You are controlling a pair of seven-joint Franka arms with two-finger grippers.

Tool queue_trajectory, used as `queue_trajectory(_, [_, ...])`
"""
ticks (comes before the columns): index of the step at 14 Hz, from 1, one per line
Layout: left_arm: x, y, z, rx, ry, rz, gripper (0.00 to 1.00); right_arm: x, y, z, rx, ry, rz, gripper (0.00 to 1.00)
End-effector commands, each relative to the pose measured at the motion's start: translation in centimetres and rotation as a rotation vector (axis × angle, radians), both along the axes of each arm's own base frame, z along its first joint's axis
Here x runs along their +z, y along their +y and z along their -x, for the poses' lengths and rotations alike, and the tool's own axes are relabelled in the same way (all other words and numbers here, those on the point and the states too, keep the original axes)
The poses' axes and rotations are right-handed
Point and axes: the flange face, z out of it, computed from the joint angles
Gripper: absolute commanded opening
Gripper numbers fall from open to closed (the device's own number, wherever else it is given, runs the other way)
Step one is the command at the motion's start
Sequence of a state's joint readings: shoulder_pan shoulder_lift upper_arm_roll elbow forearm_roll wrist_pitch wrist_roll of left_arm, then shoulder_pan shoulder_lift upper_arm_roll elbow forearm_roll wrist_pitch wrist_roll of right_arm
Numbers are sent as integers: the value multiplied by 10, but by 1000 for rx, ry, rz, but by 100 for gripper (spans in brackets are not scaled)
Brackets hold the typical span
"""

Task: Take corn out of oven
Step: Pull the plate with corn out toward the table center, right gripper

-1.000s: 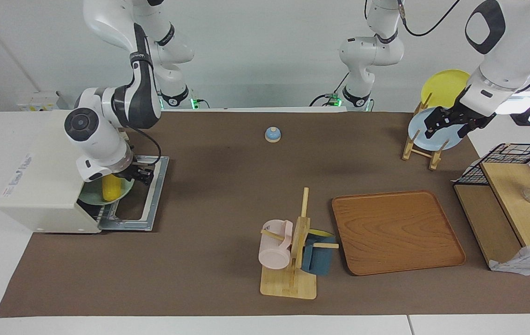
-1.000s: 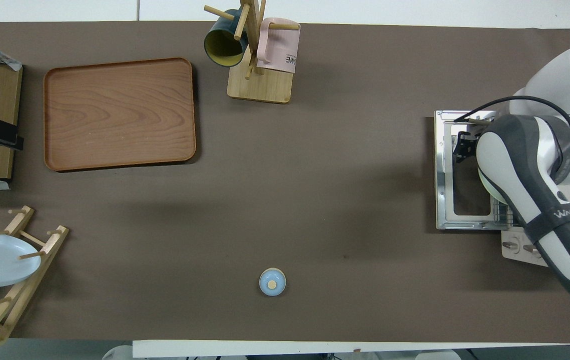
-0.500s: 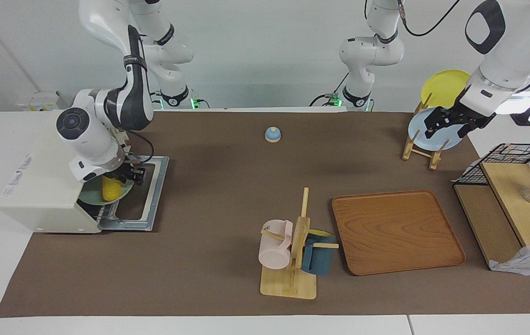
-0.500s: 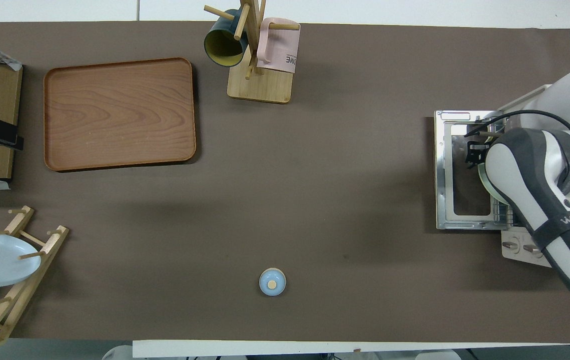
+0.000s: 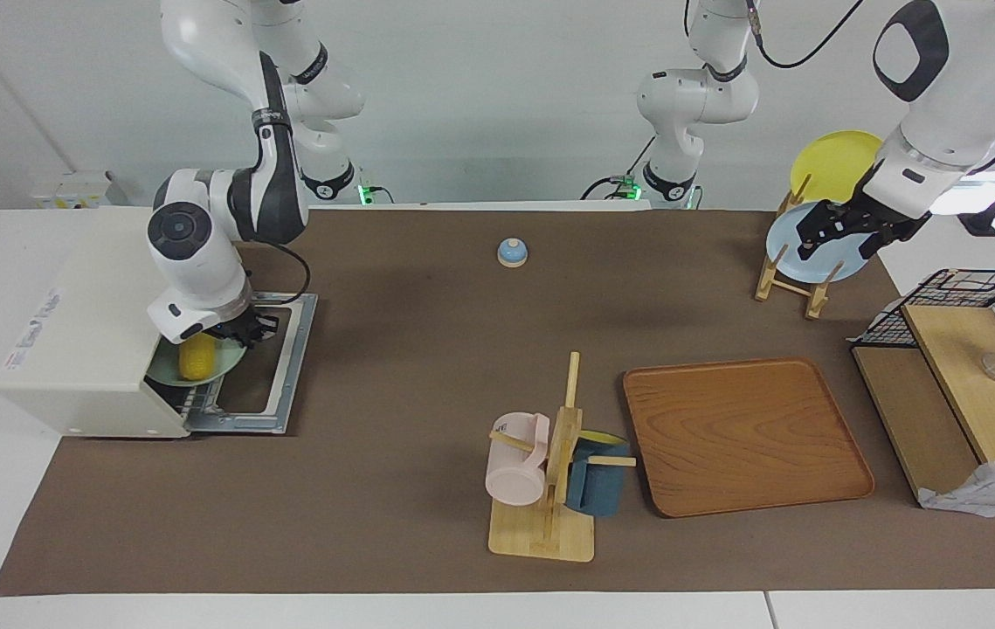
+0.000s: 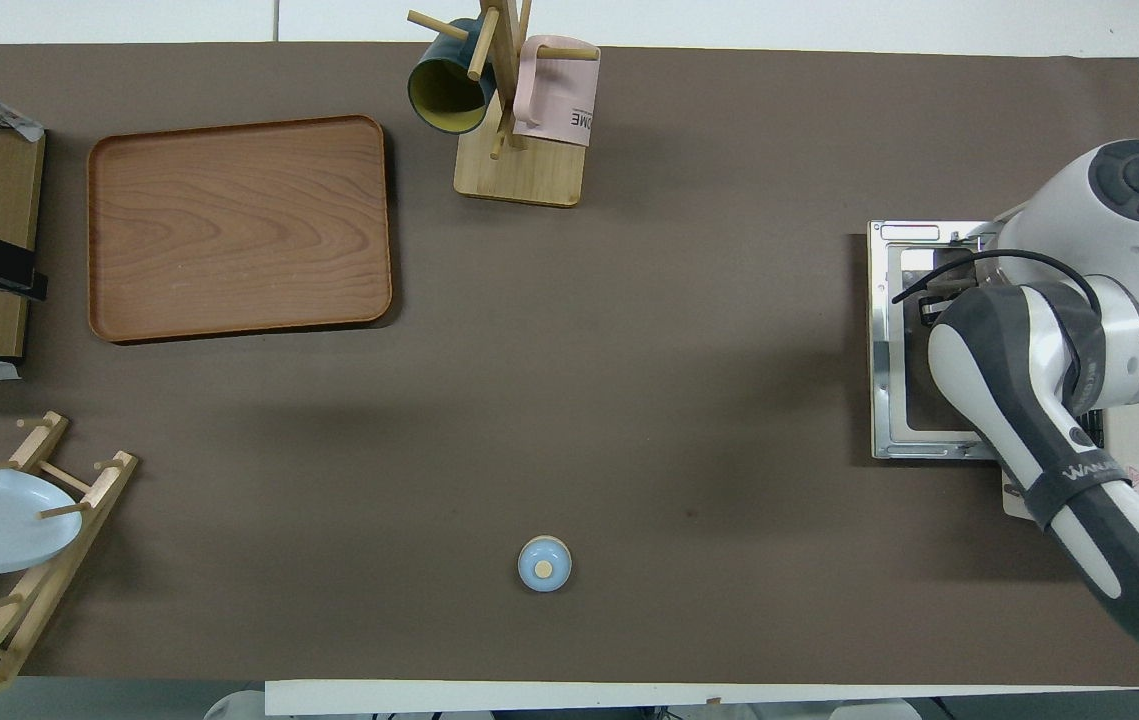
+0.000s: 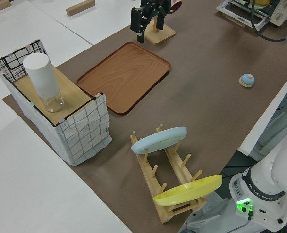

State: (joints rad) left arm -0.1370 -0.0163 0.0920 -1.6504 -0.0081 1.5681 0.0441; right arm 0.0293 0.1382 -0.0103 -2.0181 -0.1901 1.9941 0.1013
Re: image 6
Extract oven door with handle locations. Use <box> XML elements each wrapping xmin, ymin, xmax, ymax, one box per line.
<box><xmin>867</xmin><ymin>220</ymin><xmax>1006</xmax><ymax>461</ymax></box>

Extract brown wooden tray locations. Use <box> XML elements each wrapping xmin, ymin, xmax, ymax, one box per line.
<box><xmin>87</xmin><ymin>114</ymin><xmax>394</xmax><ymax>345</ymax></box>

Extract wooden dish rack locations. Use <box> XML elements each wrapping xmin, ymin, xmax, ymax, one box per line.
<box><xmin>0</xmin><ymin>410</ymin><xmax>140</xmax><ymax>713</ymax></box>

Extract brown table mat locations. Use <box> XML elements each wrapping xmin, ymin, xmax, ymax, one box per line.
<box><xmin>0</xmin><ymin>42</ymin><xmax>1139</xmax><ymax>691</ymax></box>

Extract pink mug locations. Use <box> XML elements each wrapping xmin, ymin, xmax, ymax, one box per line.
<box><xmin>512</xmin><ymin>35</ymin><xmax>601</xmax><ymax>149</ymax></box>

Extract wooden mug tree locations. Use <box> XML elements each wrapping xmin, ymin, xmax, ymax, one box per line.
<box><xmin>407</xmin><ymin>0</ymin><xmax>600</xmax><ymax>209</ymax></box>

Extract dark teal mug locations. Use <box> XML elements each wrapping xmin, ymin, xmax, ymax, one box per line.
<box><xmin>407</xmin><ymin>18</ymin><xmax>497</xmax><ymax>136</ymax></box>

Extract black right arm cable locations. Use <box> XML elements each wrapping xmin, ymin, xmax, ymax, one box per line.
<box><xmin>891</xmin><ymin>248</ymin><xmax>1103</xmax><ymax>323</ymax></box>

